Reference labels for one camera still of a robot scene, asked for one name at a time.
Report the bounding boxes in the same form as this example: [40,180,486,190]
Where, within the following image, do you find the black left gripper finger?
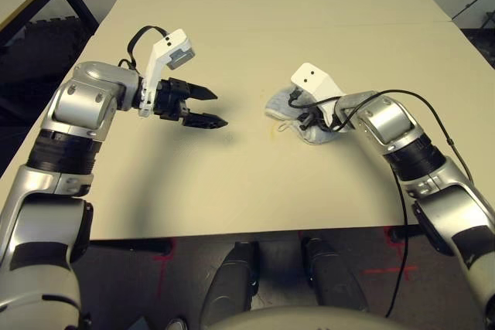
[186,82,219,101]
[179,112,230,130]

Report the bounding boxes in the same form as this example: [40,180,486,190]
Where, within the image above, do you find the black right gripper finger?
[297,111,316,133]

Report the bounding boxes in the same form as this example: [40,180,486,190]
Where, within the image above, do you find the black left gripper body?
[153,78,192,123]

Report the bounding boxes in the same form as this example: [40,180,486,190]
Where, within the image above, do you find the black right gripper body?
[312,104,336,133]

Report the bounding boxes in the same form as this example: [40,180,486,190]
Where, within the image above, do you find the grey white rag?
[264,84,382,145]

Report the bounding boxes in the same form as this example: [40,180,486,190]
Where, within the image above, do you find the grey robot right leg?
[301,236,368,314]

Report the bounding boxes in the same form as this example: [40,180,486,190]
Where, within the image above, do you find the grey robot leg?
[199,240,260,325]
[301,236,368,314]

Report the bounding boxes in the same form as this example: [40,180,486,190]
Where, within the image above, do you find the grey robot left leg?
[199,240,260,325]

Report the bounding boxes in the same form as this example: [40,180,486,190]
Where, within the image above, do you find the black tripod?
[451,0,495,34]

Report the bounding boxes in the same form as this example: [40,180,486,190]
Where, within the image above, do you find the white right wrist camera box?
[289,62,347,130]

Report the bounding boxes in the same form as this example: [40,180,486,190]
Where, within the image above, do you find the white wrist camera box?
[289,62,347,130]
[138,28,196,118]

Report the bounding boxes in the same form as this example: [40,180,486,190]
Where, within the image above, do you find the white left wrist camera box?
[138,28,196,118]

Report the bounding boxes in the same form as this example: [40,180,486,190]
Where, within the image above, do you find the black left wrist camera cable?
[117,25,168,74]

